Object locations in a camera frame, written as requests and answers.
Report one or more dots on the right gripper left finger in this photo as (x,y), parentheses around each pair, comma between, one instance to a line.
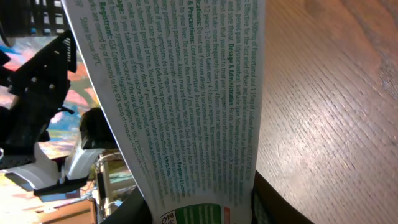
(133,210)

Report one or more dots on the white green medicine box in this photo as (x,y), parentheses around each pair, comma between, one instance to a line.
(180,83)

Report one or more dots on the grey plastic mesh basket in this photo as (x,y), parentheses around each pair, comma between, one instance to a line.
(30,18)

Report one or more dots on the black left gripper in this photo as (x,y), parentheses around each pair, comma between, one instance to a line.
(40,87)

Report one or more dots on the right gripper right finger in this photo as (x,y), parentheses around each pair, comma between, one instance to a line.
(269,207)

